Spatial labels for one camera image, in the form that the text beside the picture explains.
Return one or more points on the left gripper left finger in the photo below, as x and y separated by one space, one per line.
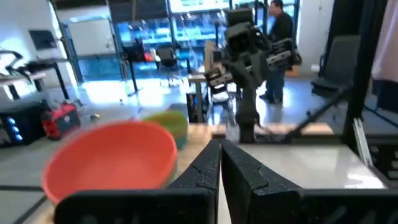
140 208

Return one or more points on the red box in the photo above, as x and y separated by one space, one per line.
60 121

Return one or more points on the orange bowl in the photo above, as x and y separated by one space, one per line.
109 158

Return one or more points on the pale hanging cloth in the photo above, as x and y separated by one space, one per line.
387 40

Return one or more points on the person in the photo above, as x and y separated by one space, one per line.
281 25

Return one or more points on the black office chair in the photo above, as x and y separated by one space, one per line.
339 65

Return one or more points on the yellow-green bowl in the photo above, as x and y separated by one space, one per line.
171 123

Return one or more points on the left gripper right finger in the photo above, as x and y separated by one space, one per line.
280 208

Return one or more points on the wooden bench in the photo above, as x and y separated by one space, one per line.
21 79

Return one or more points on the small black chair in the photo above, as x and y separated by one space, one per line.
166 56

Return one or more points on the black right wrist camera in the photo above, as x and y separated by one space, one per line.
241 40

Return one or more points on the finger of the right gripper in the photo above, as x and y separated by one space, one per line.
242 118
253 118

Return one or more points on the black diagonal frame strut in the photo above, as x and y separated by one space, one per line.
317 115

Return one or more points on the cyan bowl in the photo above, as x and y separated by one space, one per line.
183 142

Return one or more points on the black computer tower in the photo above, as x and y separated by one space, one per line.
192 107

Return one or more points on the whiteboard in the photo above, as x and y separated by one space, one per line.
90 37

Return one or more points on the aluminium rail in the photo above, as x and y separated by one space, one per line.
362 140

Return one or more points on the black bench equipment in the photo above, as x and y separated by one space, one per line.
12 60

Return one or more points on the black desk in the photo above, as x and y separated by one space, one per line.
46 65

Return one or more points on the black box with blue lights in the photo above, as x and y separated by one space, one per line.
21 124

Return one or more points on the black frame post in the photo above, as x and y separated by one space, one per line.
365 62

